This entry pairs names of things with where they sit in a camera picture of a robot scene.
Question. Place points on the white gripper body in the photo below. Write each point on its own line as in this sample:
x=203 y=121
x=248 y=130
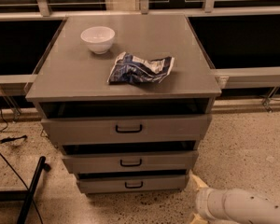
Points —
x=202 y=201

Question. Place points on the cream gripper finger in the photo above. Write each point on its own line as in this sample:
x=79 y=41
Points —
x=199 y=183
x=197 y=219

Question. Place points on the grey bottom drawer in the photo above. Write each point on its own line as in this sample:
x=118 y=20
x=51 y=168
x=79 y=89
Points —
x=133 y=183

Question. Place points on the grey drawer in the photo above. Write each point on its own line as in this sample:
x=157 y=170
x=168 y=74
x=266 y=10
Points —
x=130 y=162
x=133 y=183
x=111 y=130

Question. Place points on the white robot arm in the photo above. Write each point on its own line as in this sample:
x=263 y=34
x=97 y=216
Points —
x=237 y=205

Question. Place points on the grey middle drawer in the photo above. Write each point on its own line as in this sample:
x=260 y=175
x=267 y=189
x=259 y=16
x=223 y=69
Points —
x=130 y=162

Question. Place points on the grey drawer cabinet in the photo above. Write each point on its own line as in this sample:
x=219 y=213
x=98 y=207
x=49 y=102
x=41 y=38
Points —
x=72 y=82

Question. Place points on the grey top drawer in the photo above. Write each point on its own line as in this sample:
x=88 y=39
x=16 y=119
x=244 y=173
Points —
x=111 y=130

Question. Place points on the crumpled blue white bag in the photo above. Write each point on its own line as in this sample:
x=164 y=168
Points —
x=133 y=70

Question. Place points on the black metal pole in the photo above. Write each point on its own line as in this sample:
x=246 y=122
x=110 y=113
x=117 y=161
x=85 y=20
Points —
x=29 y=197

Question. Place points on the white ceramic bowl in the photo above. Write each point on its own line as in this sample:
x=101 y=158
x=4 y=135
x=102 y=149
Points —
x=98 y=39

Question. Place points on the metal rail bracket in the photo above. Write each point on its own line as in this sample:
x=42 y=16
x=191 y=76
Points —
x=268 y=97

